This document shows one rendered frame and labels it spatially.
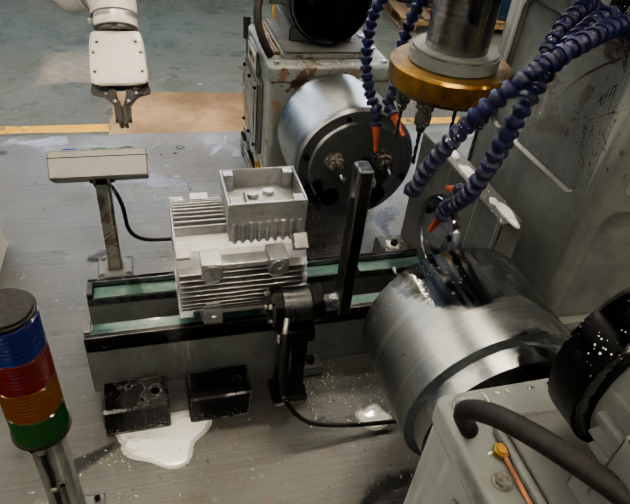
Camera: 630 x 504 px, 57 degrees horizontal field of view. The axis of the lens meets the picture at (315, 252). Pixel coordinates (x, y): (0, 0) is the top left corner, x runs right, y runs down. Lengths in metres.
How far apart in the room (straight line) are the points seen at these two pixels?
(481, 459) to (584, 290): 0.57
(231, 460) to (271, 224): 0.37
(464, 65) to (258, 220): 0.36
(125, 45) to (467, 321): 0.79
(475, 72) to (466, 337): 0.37
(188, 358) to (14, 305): 0.46
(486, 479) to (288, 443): 0.47
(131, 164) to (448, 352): 0.68
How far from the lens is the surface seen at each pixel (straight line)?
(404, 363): 0.73
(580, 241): 0.98
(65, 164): 1.13
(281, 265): 0.88
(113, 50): 1.18
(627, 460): 0.45
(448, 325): 0.71
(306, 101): 1.21
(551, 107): 1.03
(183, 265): 0.89
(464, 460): 0.59
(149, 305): 1.07
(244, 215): 0.87
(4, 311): 0.62
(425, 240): 1.12
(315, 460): 0.97
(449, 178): 1.04
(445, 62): 0.85
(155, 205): 1.48
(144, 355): 1.01
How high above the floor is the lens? 1.62
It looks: 38 degrees down
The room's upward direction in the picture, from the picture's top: 7 degrees clockwise
